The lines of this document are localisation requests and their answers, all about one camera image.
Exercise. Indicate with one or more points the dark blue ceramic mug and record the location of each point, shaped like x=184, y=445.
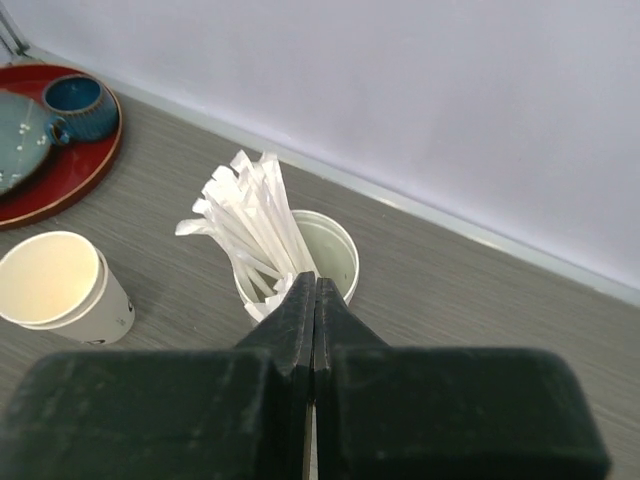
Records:
x=81, y=109

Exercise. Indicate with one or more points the stack of white paper cups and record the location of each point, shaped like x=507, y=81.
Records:
x=61, y=283

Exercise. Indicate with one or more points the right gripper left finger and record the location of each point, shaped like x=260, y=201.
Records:
x=240, y=413

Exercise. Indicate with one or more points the white cylindrical straw holder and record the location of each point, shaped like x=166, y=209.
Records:
x=306, y=241

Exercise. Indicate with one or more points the blue-grey ceramic plate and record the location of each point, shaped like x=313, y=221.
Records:
x=24, y=144

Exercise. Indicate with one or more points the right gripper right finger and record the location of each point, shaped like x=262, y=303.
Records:
x=387, y=412

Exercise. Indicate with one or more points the white straws bundle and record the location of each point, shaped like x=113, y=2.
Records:
x=244, y=208

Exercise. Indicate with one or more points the red round tray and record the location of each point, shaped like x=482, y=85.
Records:
x=69, y=173

